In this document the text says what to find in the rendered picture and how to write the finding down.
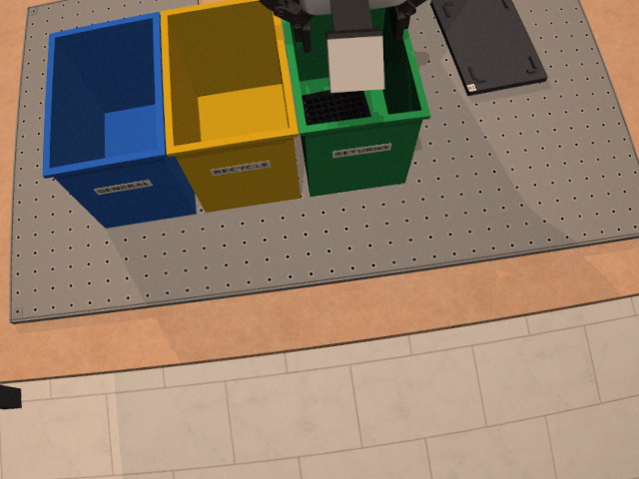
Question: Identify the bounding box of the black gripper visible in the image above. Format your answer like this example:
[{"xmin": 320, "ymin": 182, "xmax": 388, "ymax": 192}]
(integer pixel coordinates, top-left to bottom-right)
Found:
[{"xmin": 259, "ymin": 0, "xmax": 426, "ymax": 53}]

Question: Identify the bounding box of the blue open-top bin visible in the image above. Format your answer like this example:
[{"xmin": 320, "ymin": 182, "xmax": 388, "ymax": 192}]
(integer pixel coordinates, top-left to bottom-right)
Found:
[{"xmin": 43, "ymin": 12, "xmax": 197, "ymax": 229}]

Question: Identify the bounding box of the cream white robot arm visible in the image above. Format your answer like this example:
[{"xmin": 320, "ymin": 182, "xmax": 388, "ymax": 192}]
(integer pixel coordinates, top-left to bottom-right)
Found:
[{"xmin": 325, "ymin": 0, "xmax": 384, "ymax": 93}]

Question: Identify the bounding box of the yellow open-top bin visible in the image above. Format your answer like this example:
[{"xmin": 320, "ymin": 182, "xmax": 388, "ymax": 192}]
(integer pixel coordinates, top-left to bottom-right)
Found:
[{"xmin": 161, "ymin": 0, "xmax": 301, "ymax": 213}]

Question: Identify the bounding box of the green bin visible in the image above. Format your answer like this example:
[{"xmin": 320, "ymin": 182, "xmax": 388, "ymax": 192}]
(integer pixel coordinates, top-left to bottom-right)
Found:
[{"xmin": 282, "ymin": 7, "xmax": 430, "ymax": 197}]

